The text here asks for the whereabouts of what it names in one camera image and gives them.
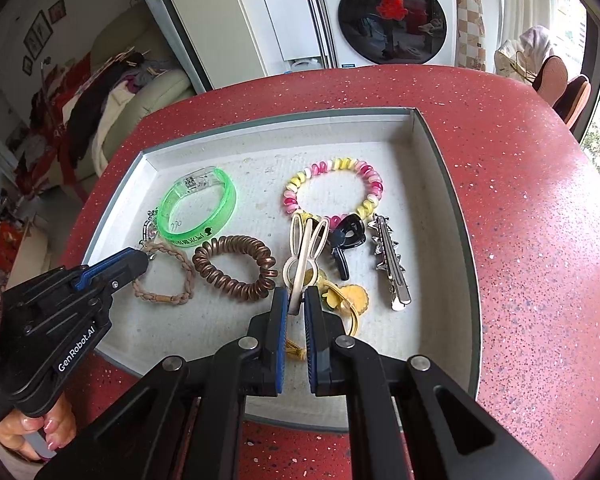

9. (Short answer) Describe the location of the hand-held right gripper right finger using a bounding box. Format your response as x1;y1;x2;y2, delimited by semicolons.
305;286;555;480

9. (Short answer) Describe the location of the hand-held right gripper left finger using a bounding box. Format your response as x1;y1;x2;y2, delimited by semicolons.
35;286;288;480

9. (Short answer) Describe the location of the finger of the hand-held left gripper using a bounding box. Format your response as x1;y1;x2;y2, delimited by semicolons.
87;258;149;306
72;248;149;291

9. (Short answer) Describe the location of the brown braided bracelet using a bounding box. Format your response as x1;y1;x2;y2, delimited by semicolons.
131;241;197;307

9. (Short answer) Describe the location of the cream hair clip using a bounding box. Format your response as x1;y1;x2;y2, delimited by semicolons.
282;211;331;316

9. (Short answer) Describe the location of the green translucent bracelet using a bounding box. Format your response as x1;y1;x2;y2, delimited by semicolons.
157;166;238;250

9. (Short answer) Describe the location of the grey shallow tray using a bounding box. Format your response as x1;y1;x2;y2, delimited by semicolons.
82;106;482;433

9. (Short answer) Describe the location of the pink yellow spiral hair tie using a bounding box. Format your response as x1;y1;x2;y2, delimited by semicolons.
283;157;384;228

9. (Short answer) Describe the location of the person's left hand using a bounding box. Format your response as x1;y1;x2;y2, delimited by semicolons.
0;399;77;462

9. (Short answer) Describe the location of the red box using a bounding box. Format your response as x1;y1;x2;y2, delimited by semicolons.
0;225;36;281

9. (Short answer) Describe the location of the silver spiked hair clip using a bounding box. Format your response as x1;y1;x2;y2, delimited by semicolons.
367;213;412;311

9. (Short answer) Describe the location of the black hair claw clip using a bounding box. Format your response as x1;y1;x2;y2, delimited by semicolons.
326;213;367;281

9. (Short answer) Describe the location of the pile of clothes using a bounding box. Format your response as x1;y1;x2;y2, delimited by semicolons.
15;50;176;196

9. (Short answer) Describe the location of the cream sofa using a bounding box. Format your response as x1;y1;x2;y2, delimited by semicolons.
87;25;196;183

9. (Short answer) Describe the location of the white plastic jug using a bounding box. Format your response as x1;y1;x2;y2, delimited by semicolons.
290;57;326;74

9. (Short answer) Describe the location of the white tall cabinet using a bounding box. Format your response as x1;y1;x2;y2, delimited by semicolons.
152;0;331;91

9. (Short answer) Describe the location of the white hanging garment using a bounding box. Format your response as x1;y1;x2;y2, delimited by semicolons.
495;25;556;81

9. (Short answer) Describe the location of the silver chain charm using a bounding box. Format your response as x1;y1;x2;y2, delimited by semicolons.
140;207;162;261

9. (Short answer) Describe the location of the yellow flower hair tie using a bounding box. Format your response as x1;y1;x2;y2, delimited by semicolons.
300;267;372;338

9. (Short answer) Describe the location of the brown spiral hair tie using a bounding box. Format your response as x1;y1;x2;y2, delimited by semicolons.
192;235;278;304

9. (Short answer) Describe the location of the large dark picture frame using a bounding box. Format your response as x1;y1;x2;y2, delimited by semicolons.
24;10;54;59

